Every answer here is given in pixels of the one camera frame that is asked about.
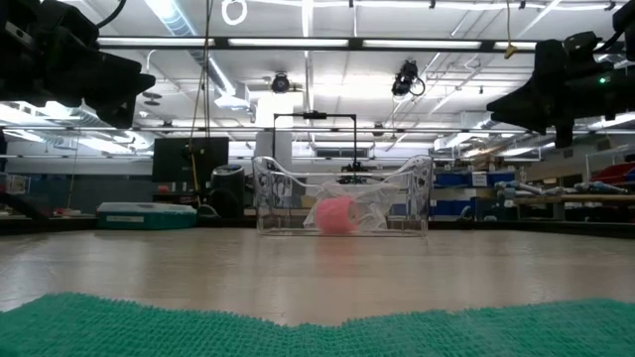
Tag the black ceiling camera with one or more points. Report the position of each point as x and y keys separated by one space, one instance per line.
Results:
x=403 y=79
x=280 y=83

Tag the black background robot rig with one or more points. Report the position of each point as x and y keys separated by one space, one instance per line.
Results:
x=315 y=115

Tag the yellow hanging hook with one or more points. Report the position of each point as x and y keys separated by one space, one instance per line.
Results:
x=510 y=49

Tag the green elastic bandage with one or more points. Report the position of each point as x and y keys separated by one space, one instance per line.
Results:
x=317 y=342

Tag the clear plastic bin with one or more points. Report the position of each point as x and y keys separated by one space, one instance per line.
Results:
x=273 y=198

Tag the red storage bin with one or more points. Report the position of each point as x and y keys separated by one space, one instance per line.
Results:
x=612 y=173

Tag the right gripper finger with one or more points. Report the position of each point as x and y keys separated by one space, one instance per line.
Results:
x=526 y=109

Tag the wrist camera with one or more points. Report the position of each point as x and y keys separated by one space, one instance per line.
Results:
x=69 y=25
x=581 y=43

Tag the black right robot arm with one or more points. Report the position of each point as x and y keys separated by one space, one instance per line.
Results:
x=620 y=94

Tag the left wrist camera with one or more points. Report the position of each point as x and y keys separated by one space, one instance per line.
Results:
x=69 y=25

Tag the wooden workbench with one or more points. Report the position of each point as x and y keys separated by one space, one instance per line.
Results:
x=585 y=198

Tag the clear plastic bag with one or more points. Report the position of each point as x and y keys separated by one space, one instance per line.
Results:
x=377 y=203

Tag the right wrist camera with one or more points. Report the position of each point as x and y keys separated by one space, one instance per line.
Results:
x=581 y=43

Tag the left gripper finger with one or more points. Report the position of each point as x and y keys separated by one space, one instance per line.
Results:
x=124 y=79

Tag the blue storage bin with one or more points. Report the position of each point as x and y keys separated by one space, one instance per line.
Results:
x=441 y=208
x=446 y=179

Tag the pink elastic bandage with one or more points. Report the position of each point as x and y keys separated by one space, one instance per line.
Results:
x=336 y=215

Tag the black monitor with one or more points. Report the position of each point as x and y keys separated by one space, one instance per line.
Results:
x=173 y=158

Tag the teal printed box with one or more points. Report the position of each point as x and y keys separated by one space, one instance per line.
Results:
x=146 y=218

